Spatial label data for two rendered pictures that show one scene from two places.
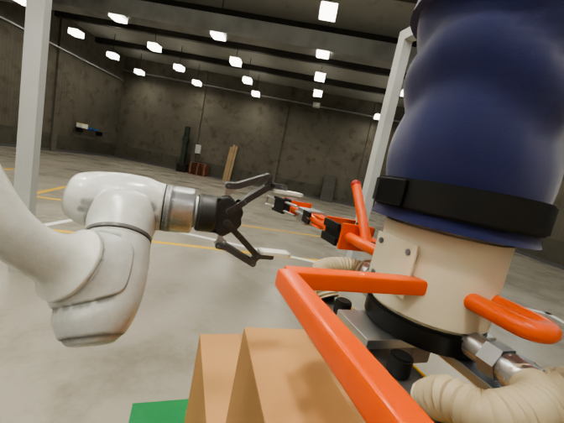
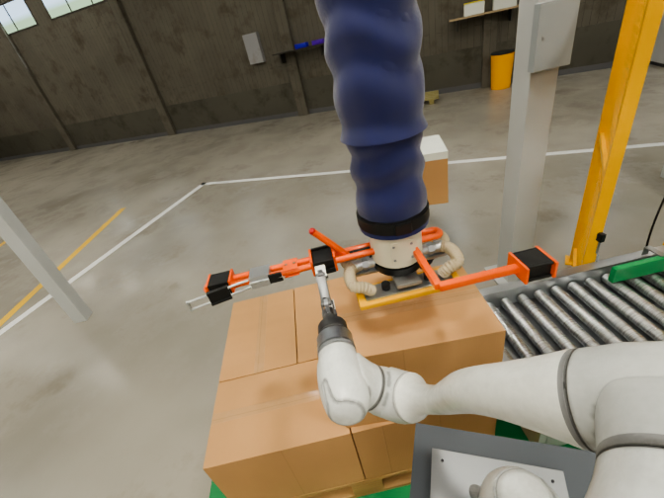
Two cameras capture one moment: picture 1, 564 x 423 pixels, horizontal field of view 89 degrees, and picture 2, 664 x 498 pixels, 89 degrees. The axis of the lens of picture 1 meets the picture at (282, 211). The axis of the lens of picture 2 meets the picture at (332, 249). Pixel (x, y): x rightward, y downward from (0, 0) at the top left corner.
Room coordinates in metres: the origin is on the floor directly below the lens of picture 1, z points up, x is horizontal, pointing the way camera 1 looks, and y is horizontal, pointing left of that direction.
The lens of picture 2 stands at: (0.31, 0.71, 1.85)
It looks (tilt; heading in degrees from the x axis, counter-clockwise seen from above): 32 degrees down; 290
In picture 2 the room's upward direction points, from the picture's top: 13 degrees counter-clockwise
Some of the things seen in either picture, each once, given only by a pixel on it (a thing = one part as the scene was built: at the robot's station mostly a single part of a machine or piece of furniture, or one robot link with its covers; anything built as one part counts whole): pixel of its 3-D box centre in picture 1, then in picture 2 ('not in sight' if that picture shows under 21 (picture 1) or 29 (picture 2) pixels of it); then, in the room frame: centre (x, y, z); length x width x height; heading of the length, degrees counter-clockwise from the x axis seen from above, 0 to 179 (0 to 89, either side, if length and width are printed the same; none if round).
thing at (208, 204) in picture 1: (218, 214); (331, 323); (0.57, 0.12, 1.23); 0.09 x 0.07 x 0.08; 110
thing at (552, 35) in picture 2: not in sight; (552, 35); (-0.31, -1.48, 1.62); 0.20 x 0.05 x 0.30; 20
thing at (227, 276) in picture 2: (296, 206); (221, 283); (0.99, -0.05, 1.23); 0.08 x 0.07 x 0.05; 20
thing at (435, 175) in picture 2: not in sight; (403, 173); (0.50, -1.85, 0.82); 0.60 x 0.40 x 0.40; 7
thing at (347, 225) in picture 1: (347, 233); (323, 260); (0.66, -0.16, 1.23); 0.10 x 0.08 x 0.06; 110
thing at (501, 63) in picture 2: not in sight; (501, 70); (-1.35, -8.49, 0.37); 0.48 x 0.47 x 0.74; 176
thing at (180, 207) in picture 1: (180, 209); (335, 345); (0.54, 0.19, 1.23); 0.09 x 0.06 x 0.09; 20
